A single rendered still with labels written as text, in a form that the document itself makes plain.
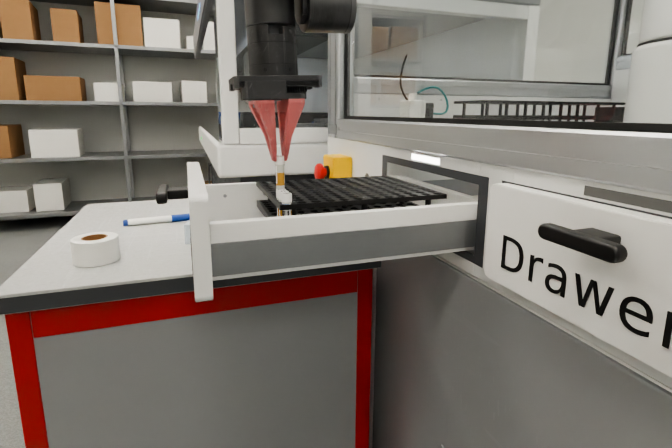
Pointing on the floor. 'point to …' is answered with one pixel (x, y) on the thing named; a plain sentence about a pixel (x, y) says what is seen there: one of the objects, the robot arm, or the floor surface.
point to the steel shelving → (116, 73)
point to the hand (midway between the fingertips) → (279, 154)
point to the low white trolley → (184, 346)
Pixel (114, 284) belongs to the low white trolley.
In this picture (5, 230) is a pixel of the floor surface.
